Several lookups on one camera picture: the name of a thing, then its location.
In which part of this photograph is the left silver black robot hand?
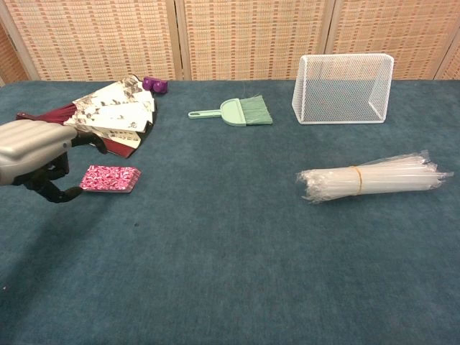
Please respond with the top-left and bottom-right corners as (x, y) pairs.
(0, 120), (109, 205)

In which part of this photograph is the pink patterned block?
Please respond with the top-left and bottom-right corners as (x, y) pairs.
(78, 165), (142, 196)

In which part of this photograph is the open paper folding fan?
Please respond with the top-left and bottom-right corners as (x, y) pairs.
(15, 73), (159, 160)

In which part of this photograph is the small purple plastic object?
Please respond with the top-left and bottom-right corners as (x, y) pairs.
(142, 76), (169, 96)

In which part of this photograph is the mint green hand brush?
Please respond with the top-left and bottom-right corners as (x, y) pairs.
(188, 95), (274, 127)

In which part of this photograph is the woven bamboo folding screen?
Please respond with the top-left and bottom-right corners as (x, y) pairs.
(0, 0), (460, 86)

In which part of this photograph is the yellow rubber band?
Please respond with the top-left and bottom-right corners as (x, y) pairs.
(350, 165), (363, 197)

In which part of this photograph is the bundle of wrapped clear straws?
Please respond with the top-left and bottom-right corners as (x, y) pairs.
(295, 149), (446, 206)

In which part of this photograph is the white wire mesh basket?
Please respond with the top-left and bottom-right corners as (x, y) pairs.
(291, 52), (395, 126)

